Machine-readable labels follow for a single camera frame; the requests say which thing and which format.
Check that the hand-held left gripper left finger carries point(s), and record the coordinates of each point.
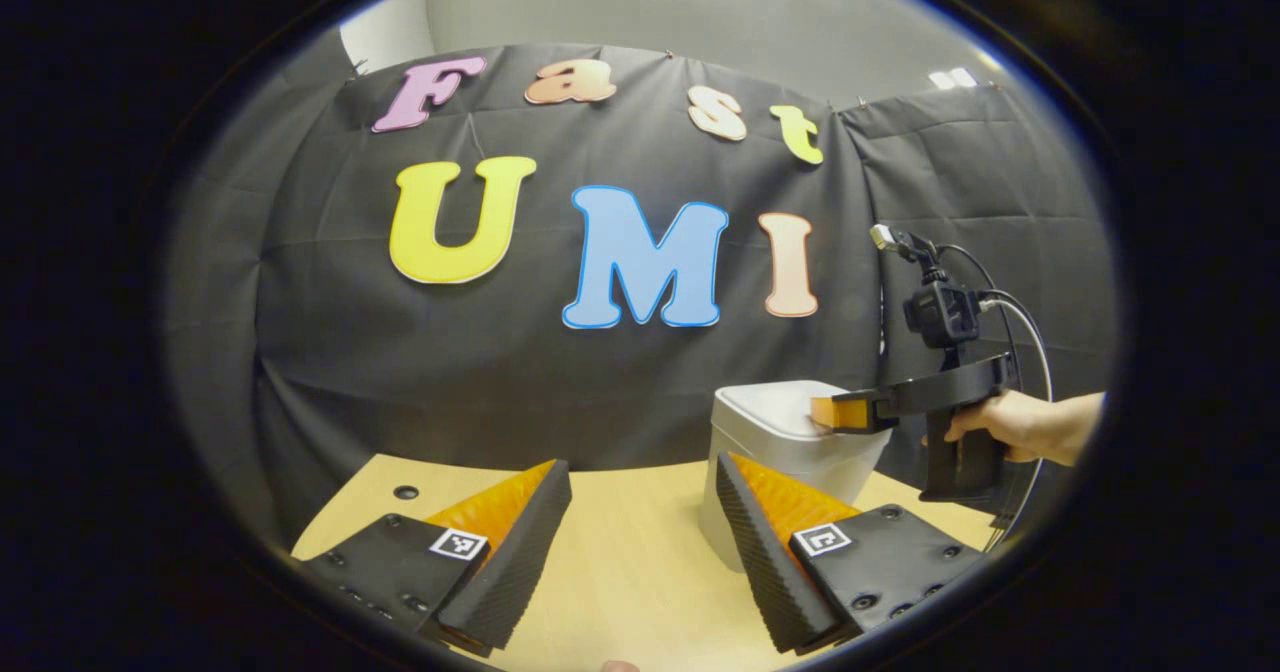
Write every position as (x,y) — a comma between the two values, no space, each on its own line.
(515,567)

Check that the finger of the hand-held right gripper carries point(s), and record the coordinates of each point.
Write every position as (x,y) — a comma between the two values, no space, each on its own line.
(840,412)

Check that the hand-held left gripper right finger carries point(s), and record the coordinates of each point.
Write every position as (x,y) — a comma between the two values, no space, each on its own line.
(770,562)

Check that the white desktop garbage bin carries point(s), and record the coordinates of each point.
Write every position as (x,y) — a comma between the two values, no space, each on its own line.
(770,422)

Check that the wooden desktop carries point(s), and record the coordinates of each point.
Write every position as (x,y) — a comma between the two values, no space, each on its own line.
(630,552)

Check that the black backdrop cloth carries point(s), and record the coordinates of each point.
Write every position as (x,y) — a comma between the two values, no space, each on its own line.
(350,372)

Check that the ceiling light panel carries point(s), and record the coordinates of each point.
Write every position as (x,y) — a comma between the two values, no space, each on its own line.
(950,77)

